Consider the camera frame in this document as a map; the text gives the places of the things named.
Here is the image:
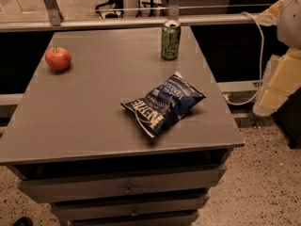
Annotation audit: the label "grey drawer cabinet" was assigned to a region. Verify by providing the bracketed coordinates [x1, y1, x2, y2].
[0, 26, 246, 226]

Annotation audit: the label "top grey drawer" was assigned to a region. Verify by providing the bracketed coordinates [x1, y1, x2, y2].
[19, 164, 227, 203]

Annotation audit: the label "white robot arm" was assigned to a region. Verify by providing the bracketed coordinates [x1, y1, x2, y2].
[253, 0, 301, 117]

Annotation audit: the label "black shoe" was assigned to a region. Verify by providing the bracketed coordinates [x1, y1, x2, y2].
[12, 217, 33, 226]

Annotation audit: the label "green soda can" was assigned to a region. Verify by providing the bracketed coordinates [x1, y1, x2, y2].
[161, 20, 181, 60]

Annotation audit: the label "blue chip bag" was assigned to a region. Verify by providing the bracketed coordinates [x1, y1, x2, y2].
[121, 72, 206, 138]

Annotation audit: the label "bottom grey drawer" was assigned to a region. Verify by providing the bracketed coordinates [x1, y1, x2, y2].
[70, 210, 198, 226]

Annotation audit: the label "grey drawer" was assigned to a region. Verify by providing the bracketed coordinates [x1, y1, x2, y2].
[70, 210, 198, 226]
[52, 193, 209, 220]
[19, 164, 227, 203]

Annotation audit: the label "red apple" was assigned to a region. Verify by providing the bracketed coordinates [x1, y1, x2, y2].
[45, 47, 71, 71]

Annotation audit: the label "middle grey drawer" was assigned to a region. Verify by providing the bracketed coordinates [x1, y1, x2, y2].
[52, 193, 209, 220]

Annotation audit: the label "black office chair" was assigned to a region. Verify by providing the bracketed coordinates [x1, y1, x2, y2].
[95, 0, 123, 19]

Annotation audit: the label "white cable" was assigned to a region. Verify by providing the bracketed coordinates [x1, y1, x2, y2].
[223, 11, 265, 106]

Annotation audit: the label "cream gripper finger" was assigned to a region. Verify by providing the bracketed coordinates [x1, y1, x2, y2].
[253, 49, 301, 117]

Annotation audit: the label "grey metal railing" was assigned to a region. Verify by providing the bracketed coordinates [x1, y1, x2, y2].
[0, 0, 278, 32]

